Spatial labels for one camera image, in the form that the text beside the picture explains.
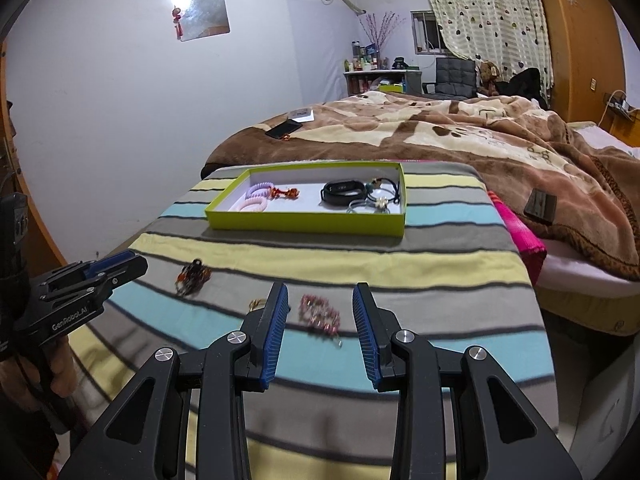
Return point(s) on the pink striped woven mat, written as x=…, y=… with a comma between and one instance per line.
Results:
x=520, y=240

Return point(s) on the black office chair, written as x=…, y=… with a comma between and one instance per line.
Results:
x=452, y=77

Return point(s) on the power strip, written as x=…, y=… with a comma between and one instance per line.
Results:
x=620, y=105

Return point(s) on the black clothing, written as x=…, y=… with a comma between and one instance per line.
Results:
x=522, y=82

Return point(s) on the small green box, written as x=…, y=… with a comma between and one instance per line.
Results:
x=391, y=88

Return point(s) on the wall mirror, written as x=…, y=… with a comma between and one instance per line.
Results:
x=207, y=15

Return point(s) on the group of bottles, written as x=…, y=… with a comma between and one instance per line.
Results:
x=362, y=62

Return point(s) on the pink flower branches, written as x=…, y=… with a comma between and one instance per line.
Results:
x=382, y=30

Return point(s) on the black phone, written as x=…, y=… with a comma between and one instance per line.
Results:
x=284, y=129

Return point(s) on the brown patterned blanket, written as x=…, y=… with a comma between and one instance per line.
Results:
x=450, y=130

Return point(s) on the black desk item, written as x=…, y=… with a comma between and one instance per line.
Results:
x=400, y=64

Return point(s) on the heart patterned curtain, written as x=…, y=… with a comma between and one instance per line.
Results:
x=495, y=15

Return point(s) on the striped bed sheet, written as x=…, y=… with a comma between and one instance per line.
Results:
x=450, y=310

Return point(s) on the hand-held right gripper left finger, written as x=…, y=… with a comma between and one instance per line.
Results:
x=275, y=340

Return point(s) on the window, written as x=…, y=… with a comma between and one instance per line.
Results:
x=427, y=35

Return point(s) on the black wristband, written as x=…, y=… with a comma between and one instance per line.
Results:
x=345, y=195

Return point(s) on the white flat box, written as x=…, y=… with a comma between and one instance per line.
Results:
x=304, y=115

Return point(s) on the white desk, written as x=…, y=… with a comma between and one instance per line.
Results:
x=412, y=77

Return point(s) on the person's left hand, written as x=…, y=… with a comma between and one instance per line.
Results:
x=64, y=367

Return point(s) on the brown teddy bear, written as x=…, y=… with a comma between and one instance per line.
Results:
x=489, y=77

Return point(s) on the black wallet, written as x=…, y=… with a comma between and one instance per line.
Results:
x=541, y=207

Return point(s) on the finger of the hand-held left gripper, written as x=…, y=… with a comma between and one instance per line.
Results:
x=60, y=275
x=117, y=262

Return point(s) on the wooden headboard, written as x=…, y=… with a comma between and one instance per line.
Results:
x=631, y=125

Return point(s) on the green cardboard box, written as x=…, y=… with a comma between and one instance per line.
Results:
x=310, y=220

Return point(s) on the wooden wardrobe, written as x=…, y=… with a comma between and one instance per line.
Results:
x=575, y=35

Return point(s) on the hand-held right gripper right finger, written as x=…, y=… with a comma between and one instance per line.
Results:
x=365, y=340

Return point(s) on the red hanging ornament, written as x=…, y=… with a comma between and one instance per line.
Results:
x=176, y=22

